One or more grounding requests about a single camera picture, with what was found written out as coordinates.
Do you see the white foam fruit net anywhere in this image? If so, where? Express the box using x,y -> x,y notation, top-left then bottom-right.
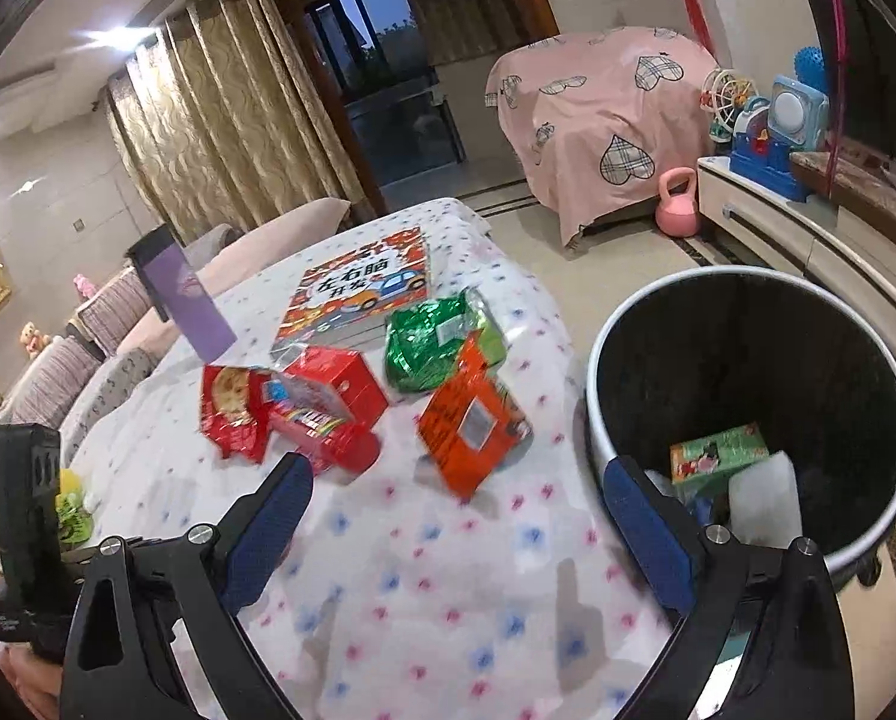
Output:
727,452 -> 802,550

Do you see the black round trash bin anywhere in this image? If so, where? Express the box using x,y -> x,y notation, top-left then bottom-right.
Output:
586,266 -> 896,585

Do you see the left hand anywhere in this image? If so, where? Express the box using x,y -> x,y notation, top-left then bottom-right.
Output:
0,644 -> 62,720

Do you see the green paper box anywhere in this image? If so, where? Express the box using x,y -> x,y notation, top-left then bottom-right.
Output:
671,422 -> 770,504

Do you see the red rainbow candy pack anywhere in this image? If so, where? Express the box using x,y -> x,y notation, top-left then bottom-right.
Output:
262,372 -> 381,475

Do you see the red cookie snack bag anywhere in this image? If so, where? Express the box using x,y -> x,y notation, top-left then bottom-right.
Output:
200,364 -> 270,465

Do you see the red white small box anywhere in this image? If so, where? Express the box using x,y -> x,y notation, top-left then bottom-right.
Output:
281,344 -> 389,429

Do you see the beige sofa with cushions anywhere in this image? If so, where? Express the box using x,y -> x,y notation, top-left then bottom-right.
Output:
0,197 -> 350,463

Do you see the orange snack bag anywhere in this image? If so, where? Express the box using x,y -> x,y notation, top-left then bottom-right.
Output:
418,332 -> 532,500

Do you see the red children's book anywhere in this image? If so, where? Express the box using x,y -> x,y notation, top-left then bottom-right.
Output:
270,226 -> 431,359

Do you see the purple phone stand card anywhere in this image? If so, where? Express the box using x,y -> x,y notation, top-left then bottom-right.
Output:
125,224 -> 236,364

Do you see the green foil snack bag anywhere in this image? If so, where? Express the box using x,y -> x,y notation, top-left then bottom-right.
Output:
384,288 -> 508,394

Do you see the pink kettlebell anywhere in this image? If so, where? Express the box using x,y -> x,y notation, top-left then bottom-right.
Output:
654,167 -> 702,239

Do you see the white tv cabinet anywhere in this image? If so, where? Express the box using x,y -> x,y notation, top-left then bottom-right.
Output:
697,156 -> 896,359

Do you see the blue toy machine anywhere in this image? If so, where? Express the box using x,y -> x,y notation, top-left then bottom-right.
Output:
729,96 -> 807,202

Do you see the pink heart patterned cover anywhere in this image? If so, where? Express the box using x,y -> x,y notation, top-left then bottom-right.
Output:
485,26 -> 716,247

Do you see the gold curtain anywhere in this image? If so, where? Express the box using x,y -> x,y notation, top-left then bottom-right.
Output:
101,0 -> 377,242

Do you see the pink stick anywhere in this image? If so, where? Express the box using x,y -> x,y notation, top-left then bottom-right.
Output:
825,0 -> 848,200

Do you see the light blue toy washer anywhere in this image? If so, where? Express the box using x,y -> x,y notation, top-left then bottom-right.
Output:
768,75 -> 830,151

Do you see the toy ferris wheel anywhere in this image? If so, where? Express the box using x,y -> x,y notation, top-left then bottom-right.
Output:
700,67 -> 757,145

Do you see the blue spiky ball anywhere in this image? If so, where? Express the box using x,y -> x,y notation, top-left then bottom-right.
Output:
793,46 -> 829,94

